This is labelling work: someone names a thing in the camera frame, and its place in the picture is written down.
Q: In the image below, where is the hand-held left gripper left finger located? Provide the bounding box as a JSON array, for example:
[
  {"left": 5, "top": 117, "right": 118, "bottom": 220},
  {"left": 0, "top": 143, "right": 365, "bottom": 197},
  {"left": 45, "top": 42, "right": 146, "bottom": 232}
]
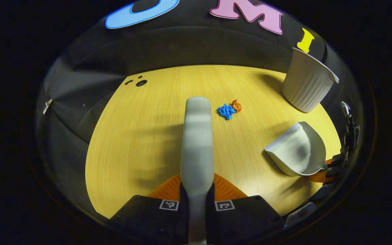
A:
[{"left": 109, "top": 174, "right": 190, "bottom": 245}]

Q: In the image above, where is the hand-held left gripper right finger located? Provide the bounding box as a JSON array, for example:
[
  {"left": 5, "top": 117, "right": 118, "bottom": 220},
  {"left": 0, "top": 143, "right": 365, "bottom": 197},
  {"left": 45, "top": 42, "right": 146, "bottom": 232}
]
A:
[{"left": 206, "top": 173, "right": 285, "bottom": 245}]

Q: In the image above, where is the white dustpan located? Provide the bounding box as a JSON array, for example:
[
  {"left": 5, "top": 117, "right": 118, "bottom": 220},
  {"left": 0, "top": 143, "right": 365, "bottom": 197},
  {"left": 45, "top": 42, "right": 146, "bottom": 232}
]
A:
[{"left": 263, "top": 121, "right": 328, "bottom": 177}]

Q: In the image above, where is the white ribbed garbage bin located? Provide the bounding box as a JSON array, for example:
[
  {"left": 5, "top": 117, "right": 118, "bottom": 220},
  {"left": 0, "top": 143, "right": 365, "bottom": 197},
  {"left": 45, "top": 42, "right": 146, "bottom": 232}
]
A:
[{"left": 281, "top": 48, "right": 339, "bottom": 113}]

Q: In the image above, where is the blue paper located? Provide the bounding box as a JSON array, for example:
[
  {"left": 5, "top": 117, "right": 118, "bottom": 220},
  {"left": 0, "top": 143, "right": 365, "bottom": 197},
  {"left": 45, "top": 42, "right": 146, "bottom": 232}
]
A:
[{"left": 217, "top": 104, "right": 236, "bottom": 120}]

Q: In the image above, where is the wooden desktop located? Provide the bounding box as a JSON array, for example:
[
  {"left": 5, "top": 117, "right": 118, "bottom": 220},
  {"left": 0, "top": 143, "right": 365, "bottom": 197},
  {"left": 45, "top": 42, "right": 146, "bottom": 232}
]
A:
[{"left": 85, "top": 65, "right": 342, "bottom": 219}]

